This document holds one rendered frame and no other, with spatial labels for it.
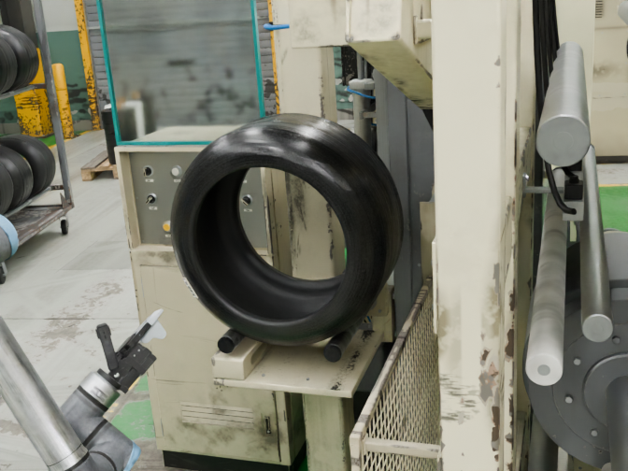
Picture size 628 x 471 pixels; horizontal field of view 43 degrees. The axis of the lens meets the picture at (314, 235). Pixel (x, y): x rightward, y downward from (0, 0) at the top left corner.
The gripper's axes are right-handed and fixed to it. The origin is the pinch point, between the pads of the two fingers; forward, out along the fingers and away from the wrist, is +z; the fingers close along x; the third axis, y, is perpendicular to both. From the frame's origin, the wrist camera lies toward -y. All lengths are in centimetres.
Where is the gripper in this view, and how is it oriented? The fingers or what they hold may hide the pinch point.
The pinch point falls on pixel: (156, 311)
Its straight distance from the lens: 200.1
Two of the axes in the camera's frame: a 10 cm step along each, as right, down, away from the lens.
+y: 7.2, 6.7, 1.8
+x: 3.1, -0.8, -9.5
